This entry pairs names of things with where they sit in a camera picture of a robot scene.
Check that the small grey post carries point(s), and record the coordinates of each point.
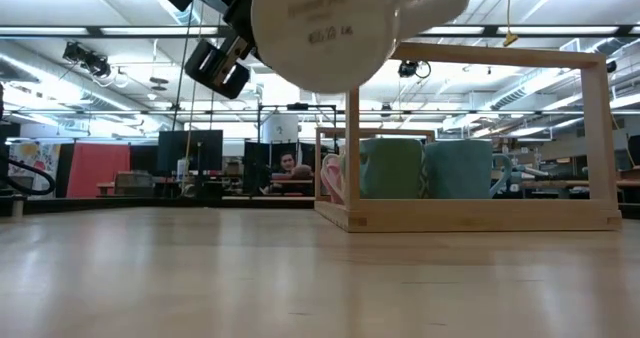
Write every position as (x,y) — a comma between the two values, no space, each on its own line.
(17,208)

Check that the white mug orange leaf pattern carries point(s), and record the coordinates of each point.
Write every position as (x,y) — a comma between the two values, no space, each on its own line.
(325,38)

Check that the black ceiling spotlight cluster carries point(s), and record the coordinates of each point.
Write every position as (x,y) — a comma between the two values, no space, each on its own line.
(92,65)

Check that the pink mug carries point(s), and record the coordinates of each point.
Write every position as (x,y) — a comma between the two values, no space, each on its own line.
(332,178)

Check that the black ceiling beam with lights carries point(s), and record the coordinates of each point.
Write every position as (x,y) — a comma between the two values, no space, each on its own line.
(492,30)

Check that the sage green mug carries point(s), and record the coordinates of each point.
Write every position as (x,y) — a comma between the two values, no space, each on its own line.
(392,170)

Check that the brown box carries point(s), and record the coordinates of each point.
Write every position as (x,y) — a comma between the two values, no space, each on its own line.
(132,184)

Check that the person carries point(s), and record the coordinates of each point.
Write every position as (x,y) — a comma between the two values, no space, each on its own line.
(287,162)

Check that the blue faceted mug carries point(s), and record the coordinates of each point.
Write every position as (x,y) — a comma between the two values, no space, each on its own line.
(460,170)

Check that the red curtain panel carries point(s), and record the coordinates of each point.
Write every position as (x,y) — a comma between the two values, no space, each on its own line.
(97,163)

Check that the black partition curtain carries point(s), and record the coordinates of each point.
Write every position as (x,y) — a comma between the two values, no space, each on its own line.
(260,163)

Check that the wooden mug rack frame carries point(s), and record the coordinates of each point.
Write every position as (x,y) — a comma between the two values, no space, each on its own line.
(475,217)

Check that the colourful printed banner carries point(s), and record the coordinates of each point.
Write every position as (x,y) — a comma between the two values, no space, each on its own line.
(35,158)

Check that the black metal frame stand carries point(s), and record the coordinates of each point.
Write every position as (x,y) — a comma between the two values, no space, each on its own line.
(297,106)

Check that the black table edge rail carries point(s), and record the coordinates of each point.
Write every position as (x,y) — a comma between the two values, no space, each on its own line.
(150,204)

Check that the black monitor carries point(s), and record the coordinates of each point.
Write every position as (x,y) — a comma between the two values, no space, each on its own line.
(200,150)

